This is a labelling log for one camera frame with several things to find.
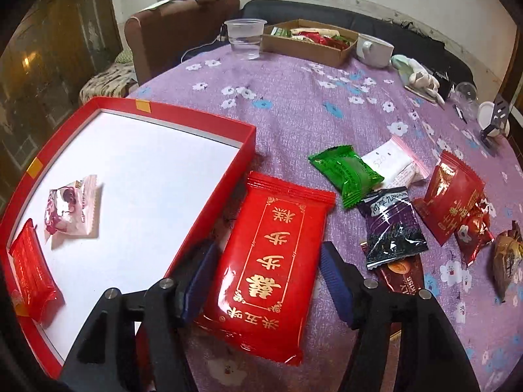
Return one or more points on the pile of assorted snack packets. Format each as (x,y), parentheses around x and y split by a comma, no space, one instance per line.
(314,36)

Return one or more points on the black and purple snack packet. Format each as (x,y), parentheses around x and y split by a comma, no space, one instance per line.
(392,228)

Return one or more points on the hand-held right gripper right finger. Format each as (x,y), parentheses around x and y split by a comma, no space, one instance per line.
(335,284)

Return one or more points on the red flower-print snack packet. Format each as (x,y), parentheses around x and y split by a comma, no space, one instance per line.
(474,232)

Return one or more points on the small black container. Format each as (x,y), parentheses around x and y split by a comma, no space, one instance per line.
(444,83)

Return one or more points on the green snack packet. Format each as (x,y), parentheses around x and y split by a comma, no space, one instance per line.
(347,175)

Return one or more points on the black phone stand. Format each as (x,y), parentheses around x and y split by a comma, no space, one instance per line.
(498,116)

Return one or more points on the thin book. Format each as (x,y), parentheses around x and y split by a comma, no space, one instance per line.
(425,94)

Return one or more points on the white plush toy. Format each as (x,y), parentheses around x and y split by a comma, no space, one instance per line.
(421,75)

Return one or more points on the dark wooden cabinet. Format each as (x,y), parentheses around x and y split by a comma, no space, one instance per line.
(53,69)

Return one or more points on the black pen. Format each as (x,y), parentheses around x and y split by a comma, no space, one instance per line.
(460,113)

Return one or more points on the clear tipped-over cup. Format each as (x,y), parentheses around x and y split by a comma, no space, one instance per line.
(465,93)

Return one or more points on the red box with white inside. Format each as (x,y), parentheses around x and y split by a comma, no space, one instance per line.
(163,179)

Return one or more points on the large red gold-print snack packet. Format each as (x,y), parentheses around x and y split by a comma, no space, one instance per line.
(265,261)

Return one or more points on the white round container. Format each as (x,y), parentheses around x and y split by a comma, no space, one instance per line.
(487,114)

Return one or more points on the brown snack stick packet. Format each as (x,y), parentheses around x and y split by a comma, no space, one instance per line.
(402,278)

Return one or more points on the pink and white snack packet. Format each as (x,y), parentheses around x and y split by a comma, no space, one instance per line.
(69,208)

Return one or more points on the purple floral tablecloth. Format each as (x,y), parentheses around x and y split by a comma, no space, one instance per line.
(294,110)

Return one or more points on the white packet with pink edges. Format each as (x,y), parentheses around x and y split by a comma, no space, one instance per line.
(392,159)

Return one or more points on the patterned cushion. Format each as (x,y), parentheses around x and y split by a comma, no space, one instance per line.
(104,81)

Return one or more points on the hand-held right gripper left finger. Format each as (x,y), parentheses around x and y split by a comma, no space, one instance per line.
(200,279)

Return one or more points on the white mug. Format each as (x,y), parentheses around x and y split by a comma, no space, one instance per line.
(374,51)

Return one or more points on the gold brown snack packet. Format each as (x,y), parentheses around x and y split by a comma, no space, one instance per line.
(506,261)

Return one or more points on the clear plastic cup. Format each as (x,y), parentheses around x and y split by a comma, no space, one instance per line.
(245,39)

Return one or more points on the brown cardboard box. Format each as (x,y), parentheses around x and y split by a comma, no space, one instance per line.
(302,53)

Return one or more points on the black sofa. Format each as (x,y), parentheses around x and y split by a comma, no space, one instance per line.
(310,12)

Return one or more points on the brown armchair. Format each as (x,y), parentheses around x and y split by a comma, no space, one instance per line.
(171,36)

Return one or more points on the clear red snack packet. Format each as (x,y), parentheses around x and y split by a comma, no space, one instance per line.
(30,269)

